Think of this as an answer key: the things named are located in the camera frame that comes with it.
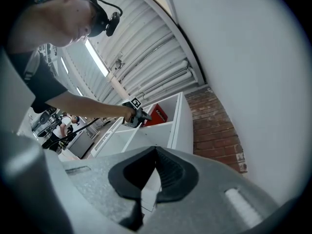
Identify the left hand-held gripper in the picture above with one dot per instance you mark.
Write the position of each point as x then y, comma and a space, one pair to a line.
135, 106

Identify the white shelf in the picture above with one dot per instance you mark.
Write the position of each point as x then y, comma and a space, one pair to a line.
168, 133

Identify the person's left forearm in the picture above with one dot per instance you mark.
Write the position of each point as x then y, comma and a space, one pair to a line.
92, 105

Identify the black head-worn camera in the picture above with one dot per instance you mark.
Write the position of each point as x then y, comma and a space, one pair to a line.
112, 23

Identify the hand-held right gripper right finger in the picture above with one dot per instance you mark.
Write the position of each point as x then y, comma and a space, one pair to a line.
195, 203

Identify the white cabinet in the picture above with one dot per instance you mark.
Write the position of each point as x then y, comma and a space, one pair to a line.
81, 144

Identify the white support column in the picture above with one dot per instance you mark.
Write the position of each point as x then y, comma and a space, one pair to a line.
119, 86

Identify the long ceiling light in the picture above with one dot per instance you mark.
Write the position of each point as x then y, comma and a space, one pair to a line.
97, 57
64, 66
79, 91

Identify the person's head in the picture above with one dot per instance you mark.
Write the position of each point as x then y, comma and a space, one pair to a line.
61, 16

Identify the black headband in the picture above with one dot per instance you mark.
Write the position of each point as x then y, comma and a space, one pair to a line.
97, 13

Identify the white ceiling pipes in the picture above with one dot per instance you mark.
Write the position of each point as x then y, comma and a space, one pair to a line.
168, 79

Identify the black t-shirt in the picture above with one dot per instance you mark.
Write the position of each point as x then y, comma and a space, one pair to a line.
36, 82

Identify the person's left hand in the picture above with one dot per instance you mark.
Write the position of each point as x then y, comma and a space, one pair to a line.
129, 113

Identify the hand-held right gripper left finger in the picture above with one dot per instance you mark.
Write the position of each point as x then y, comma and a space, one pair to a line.
97, 179

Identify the red book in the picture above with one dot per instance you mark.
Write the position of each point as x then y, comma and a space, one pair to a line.
157, 116

